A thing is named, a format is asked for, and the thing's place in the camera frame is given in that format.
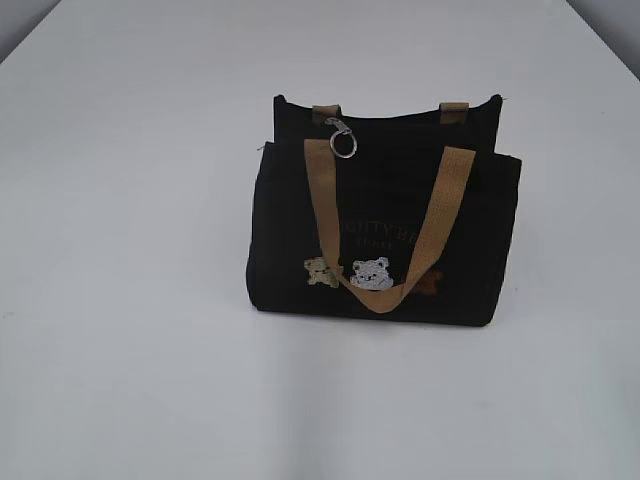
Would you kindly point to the black canvas tote bag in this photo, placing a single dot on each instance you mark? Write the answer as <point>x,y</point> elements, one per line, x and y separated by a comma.
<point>416,227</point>

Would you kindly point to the silver key ring clasp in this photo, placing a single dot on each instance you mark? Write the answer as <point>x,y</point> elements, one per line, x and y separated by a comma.
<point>343,142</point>

